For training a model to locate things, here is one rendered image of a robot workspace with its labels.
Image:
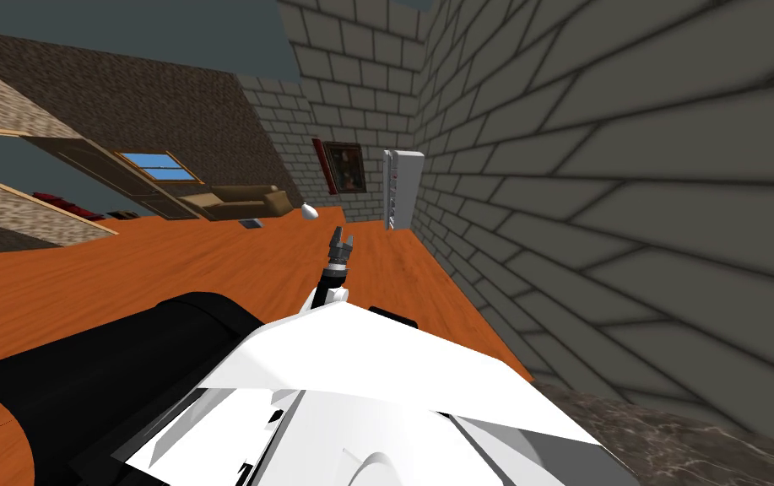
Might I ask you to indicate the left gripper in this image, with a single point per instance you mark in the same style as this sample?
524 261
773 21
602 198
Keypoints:
339 255

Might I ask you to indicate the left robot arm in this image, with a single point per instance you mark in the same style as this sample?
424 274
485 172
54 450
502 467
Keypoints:
103 378

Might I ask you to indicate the white tall cabinet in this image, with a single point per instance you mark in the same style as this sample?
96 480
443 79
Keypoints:
401 190

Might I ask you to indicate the tan sofa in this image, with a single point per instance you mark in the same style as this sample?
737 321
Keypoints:
238 201

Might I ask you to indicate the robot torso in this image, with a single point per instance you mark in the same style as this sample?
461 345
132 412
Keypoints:
373 405

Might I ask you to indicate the blue window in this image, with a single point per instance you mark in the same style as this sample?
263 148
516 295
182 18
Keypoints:
158 167

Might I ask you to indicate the brown door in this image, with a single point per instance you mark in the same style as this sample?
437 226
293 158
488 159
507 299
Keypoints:
113 175

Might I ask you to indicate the red couch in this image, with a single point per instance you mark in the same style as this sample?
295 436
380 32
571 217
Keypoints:
66 204

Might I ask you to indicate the dark framed wall picture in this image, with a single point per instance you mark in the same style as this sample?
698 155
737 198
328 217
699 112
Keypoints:
343 167

